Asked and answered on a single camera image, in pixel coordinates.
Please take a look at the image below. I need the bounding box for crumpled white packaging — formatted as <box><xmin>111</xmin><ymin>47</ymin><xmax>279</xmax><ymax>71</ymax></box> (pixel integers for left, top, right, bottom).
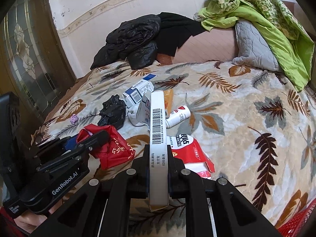
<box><xmin>135</xmin><ymin>92</ymin><xmax>151</xmax><ymax>126</ymax></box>

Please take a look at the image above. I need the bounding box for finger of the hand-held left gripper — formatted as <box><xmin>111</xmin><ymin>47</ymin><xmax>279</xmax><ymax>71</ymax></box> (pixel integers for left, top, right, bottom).
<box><xmin>33</xmin><ymin>136</ymin><xmax>79</xmax><ymax>155</ymax></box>
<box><xmin>35</xmin><ymin>130</ymin><xmax>110</xmax><ymax>174</ymax></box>

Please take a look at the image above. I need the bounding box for red plastic bag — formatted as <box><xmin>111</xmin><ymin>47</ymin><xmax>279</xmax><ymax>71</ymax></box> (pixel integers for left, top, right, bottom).
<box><xmin>76</xmin><ymin>125</ymin><xmax>136</xmax><ymax>171</ymax></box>

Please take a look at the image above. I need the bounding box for long white barcode box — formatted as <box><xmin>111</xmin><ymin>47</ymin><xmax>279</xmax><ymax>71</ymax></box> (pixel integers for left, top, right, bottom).
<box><xmin>148</xmin><ymin>90</ymin><xmax>171</xmax><ymax>211</ymax></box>

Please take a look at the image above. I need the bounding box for green patterned quilt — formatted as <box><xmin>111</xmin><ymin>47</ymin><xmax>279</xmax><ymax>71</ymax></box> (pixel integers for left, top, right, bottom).
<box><xmin>199</xmin><ymin>0</ymin><xmax>315</xmax><ymax>92</ymax></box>

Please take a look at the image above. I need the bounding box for wooden door with glass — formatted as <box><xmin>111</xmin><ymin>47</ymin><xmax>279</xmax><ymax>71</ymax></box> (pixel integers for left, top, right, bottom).
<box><xmin>0</xmin><ymin>0</ymin><xmax>77</xmax><ymax>139</ymax></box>

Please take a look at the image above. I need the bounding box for crumpled black plastic bag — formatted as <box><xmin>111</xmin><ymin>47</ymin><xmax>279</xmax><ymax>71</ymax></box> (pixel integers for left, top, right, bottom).
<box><xmin>97</xmin><ymin>95</ymin><xmax>126</xmax><ymax>130</ymax></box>

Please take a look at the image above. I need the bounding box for red plastic basket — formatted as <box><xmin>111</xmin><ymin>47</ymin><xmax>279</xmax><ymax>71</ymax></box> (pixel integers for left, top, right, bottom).
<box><xmin>275</xmin><ymin>200</ymin><xmax>316</xmax><ymax>237</ymax></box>

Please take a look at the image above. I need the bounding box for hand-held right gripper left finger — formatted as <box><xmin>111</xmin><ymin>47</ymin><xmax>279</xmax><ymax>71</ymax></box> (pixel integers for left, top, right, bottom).
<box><xmin>30</xmin><ymin>148</ymin><xmax>151</xmax><ymax>237</ymax></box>

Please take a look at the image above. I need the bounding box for black cloth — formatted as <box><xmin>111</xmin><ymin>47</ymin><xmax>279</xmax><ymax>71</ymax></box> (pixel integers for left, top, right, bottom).
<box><xmin>155</xmin><ymin>12</ymin><xmax>206</xmax><ymax>57</ymax></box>

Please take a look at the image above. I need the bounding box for black puffer jacket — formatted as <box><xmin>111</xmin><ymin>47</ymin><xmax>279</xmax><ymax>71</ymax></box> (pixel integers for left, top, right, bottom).
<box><xmin>90</xmin><ymin>13</ymin><xmax>161</xmax><ymax>70</ymax></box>

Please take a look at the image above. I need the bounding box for blue and white medicine box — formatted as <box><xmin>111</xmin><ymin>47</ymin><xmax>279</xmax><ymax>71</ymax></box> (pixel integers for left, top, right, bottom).
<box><xmin>123</xmin><ymin>73</ymin><xmax>158</xmax><ymax>108</ymax></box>

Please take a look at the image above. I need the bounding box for orange box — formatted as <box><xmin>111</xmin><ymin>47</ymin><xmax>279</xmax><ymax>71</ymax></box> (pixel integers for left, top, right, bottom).
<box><xmin>163</xmin><ymin>89</ymin><xmax>174</xmax><ymax>118</ymax></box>

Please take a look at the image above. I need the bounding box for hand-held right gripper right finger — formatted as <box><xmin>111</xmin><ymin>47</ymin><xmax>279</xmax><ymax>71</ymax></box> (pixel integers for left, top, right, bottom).
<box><xmin>168</xmin><ymin>144</ymin><xmax>282</xmax><ymax>237</ymax></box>

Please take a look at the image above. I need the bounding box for grey quilted pillow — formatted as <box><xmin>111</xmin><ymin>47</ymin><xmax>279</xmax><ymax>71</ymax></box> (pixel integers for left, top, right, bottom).
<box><xmin>232</xmin><ymin>20</ymin><xmax>283</xmax><ymax>73</ymax></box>

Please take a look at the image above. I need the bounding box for red and white torn carton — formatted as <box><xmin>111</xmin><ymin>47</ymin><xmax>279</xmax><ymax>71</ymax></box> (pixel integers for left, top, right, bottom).
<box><xmin>166</xmin><ymin>133</ymin><xmax>215</xmax><ymax>179</ymax></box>

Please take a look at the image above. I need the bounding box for brown fabric sofa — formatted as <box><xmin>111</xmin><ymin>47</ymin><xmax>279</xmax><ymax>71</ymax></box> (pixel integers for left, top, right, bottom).
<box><xmin>155</xmin><ymin>0</ymin><xmax>316</xmax><ymax>92</ymax></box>

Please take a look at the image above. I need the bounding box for white bottle with red label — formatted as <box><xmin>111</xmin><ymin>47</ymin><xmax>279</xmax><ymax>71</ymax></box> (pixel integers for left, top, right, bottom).
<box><xmin>165</xmin><ymin>105</ymin><xmax>190</xmax><ymax>129</ymax></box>

